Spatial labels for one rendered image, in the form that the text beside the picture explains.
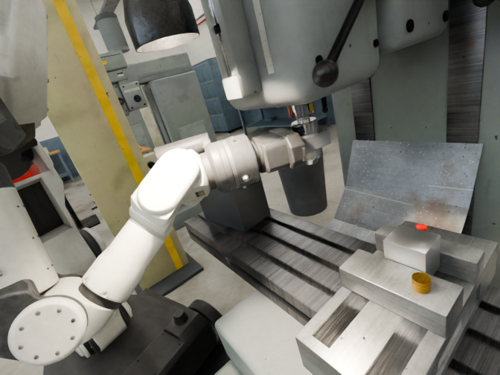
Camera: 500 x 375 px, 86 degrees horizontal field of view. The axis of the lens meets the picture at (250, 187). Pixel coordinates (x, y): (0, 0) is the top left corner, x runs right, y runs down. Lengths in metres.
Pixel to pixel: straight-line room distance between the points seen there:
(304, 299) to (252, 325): 0.15
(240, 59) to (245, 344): 0.54
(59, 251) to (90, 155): 1.23
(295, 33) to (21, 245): 0.43
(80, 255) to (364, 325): 0.75
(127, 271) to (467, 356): 0.49
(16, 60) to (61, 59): 1.55
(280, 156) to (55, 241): 0.67
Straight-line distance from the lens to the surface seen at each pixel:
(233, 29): 0.40
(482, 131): 0.78
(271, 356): 0.62
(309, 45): 0.37
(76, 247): 0.92
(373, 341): 0.44
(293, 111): 0.47
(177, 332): 1.12
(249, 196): 0.81
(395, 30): 0.51
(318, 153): 0.49
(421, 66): 0.79
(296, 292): 0.60
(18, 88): 0.57
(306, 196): 2.54
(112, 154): 2.09
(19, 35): 0.59
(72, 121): 2.06
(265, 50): 0.39
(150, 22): 0.31
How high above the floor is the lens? 1.37
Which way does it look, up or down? 22 degrees down
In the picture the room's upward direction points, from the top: 16 degrees counter-clockwise
